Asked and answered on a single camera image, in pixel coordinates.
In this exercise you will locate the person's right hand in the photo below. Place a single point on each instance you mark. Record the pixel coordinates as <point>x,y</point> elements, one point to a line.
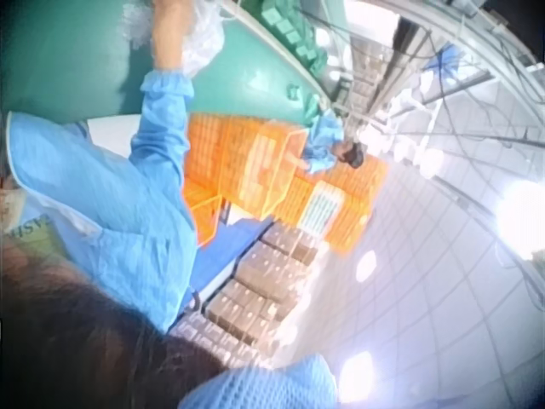
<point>168,25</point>

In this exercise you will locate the clear plastic bag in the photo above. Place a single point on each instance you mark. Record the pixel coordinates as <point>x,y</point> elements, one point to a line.
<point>204,38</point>

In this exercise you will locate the row of green boxes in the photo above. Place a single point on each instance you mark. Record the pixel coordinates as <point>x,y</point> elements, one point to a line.
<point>298,34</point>

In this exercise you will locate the stack of orange crates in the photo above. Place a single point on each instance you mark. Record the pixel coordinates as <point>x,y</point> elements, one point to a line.
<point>238,170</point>

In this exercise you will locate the metal shelf rack with boxes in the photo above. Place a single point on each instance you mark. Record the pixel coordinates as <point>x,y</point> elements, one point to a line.
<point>374,64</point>

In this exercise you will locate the blue pallet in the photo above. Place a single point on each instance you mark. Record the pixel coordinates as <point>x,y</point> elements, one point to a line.
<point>225,251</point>

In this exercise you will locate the stack of brown cartons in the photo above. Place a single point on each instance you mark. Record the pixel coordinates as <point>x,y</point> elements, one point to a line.
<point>259,281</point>

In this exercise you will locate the blue cloth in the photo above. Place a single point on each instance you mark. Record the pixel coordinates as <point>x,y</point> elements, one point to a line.
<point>445,57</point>

